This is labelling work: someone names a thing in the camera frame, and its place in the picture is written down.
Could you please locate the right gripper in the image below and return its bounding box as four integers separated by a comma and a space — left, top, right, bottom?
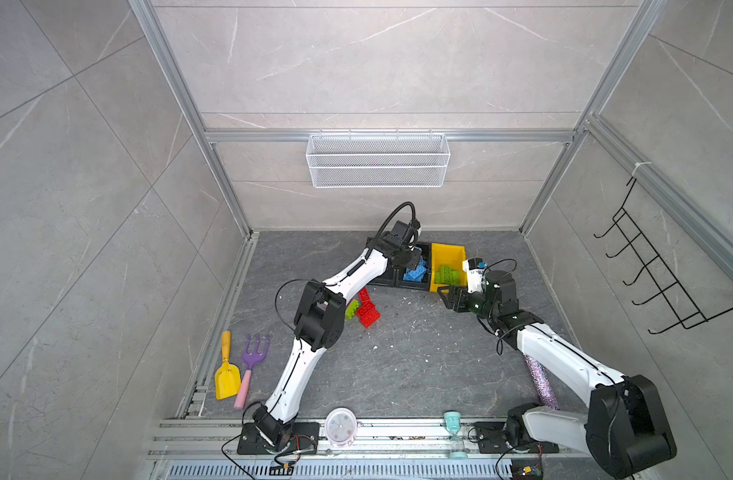
437, 284, 499, 322

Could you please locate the blue lego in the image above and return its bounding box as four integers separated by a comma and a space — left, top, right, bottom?
402, 258, 427, 283

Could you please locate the green lego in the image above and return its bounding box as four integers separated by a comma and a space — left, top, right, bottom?
433, 265, 462, 286
346, 300, 360, 320

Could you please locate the red lego brick stack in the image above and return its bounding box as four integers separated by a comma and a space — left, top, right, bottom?
356, 288, 380, 329

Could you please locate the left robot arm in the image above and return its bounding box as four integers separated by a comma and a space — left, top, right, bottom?
252, 219, 421, 451

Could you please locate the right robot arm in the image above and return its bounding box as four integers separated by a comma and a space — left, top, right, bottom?
437, 258, 677, 479

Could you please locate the right black storage bin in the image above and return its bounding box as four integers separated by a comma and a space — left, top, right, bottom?
395, 242, 431, 291

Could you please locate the yellow storage bin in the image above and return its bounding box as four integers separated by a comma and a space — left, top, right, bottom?
429, 243, 467, 292

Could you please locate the glittery purple roll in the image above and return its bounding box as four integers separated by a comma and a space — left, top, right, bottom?
524, 355, 559, 409

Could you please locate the teal hourglass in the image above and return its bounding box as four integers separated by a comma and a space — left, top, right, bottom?
443, 411, 467, 460

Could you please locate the purple toy tool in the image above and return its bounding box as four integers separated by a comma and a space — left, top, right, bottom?
234, 334, 272, 410

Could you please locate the white round timer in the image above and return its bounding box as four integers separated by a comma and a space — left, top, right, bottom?
324, 407, 358, 447

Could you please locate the yellow toy shovel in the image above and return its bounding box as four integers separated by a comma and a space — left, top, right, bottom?
214, 331, 242, 400

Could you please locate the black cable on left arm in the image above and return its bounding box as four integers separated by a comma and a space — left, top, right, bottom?
368, 201, 416, 253

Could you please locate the white wire mesh basket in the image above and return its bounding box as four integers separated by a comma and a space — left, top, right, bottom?
306, 132, 451, 188

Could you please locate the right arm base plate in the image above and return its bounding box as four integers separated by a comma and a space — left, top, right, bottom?
467, 421, 560, 454

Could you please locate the black wire hook rack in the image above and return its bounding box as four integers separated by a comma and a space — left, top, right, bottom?
593, 177, 733, 335

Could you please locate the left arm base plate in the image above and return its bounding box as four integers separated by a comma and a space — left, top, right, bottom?
236, 421, 320, 455

